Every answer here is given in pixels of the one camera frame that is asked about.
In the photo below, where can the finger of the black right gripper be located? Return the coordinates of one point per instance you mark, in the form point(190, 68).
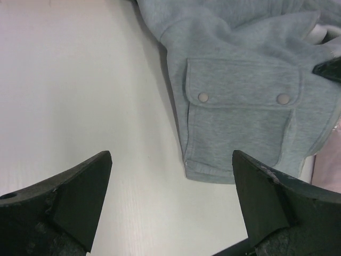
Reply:
point(330, 70)

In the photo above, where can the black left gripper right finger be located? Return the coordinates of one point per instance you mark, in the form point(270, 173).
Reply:
point(284, 215)

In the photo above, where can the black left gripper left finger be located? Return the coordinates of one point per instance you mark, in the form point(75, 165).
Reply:
point(59, 215)

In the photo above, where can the grey zip jacket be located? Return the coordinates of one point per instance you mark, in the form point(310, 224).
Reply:
point(242, 78)

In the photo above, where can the pink cloth bag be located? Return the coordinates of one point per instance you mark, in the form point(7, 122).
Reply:
point(326, 172)

